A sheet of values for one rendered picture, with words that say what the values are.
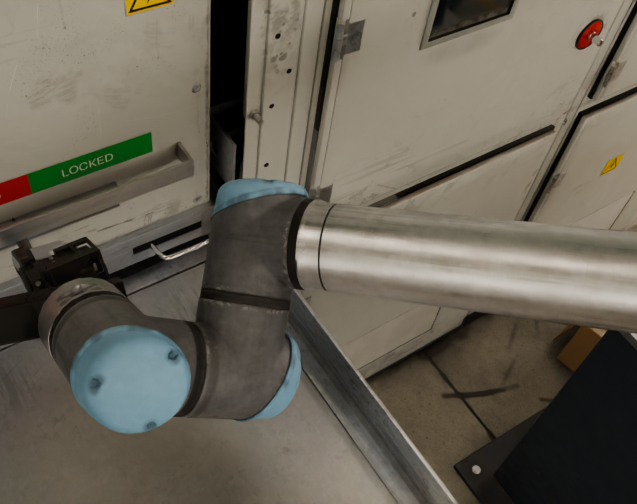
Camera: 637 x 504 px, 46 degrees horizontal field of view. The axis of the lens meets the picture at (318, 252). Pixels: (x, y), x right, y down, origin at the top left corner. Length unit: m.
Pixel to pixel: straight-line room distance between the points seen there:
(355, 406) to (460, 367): 1.11
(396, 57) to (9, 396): 0.69
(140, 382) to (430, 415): 1.46
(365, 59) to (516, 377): 1.34
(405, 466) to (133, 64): 0.60
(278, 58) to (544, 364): 1.49
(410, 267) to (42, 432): 0.57
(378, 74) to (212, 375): 0.53
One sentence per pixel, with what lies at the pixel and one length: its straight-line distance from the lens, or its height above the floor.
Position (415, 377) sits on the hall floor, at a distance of 2.10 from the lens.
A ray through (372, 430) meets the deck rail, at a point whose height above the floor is 0.85.
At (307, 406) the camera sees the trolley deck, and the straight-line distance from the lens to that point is 1.05.
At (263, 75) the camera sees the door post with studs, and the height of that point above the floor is 1.17.
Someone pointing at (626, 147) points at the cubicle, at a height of 0.60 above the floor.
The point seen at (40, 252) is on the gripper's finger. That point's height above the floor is 1.06.
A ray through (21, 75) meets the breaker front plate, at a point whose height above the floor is 1.24.
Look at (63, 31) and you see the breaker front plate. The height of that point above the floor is 1.28.
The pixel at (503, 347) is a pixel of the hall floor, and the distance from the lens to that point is 2.23.
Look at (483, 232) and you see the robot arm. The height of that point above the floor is 1.30.
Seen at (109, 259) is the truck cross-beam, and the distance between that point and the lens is 1.12.
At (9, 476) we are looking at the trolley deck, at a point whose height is 0.85.
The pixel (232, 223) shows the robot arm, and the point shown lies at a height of 1.23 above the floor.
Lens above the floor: 1.78
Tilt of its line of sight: 52 degrees down
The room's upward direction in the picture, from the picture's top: 11 degrees clockwise
